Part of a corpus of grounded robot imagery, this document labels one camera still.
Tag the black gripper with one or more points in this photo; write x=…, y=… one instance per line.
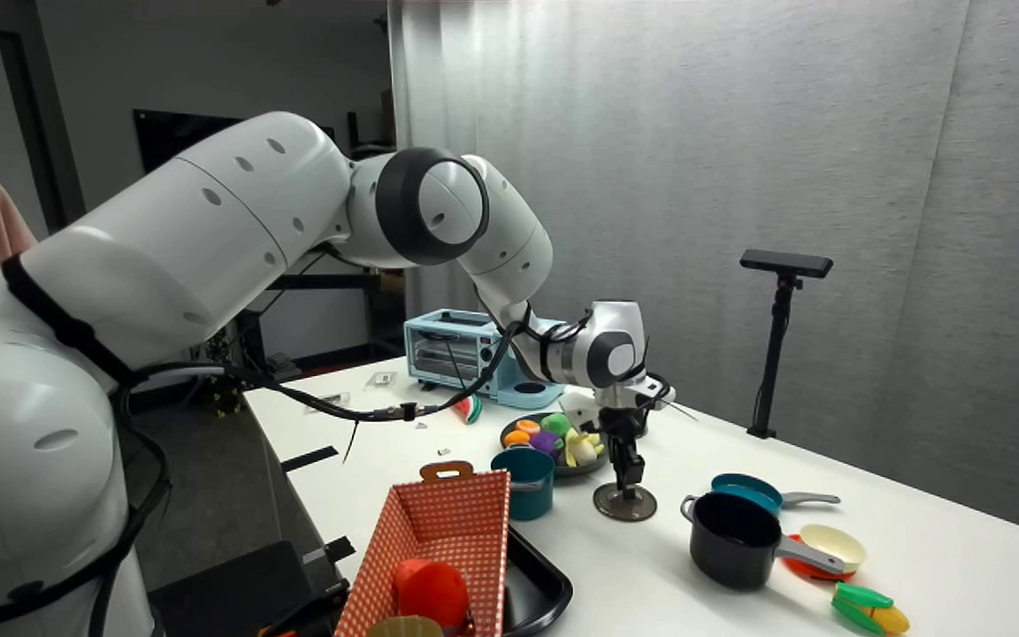
x=621, y=430

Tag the grey round pot lid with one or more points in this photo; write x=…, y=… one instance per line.
x=627, y=504

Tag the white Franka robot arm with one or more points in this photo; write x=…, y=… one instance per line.
x=168, y=263

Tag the teal toy pot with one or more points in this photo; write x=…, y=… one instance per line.
x=529, y=484

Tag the black toy pot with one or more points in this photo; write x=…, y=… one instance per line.
x=732, y=539

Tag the dark plate of toy food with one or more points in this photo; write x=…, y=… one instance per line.
x=575, y=446

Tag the teal toy frying pan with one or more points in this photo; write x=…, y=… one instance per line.
x=766, y=494

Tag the black baking tray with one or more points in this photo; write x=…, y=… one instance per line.
x=537, y=587

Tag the orange checkered basket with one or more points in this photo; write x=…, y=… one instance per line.
x=452, y=515

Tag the light blue toy toaster oven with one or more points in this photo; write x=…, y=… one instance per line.
x=457, y=349

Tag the cream bowl on red saucer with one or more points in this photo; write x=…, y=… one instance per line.
x=838, y=543

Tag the red toy tomato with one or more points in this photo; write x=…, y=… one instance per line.
x=433, y=587

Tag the green yellow toy corn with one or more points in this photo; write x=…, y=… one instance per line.
x=870, y=611

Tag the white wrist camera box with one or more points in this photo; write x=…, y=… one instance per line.
x=651, y=389

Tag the black camera on stand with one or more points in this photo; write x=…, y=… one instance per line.
x=789, y=272

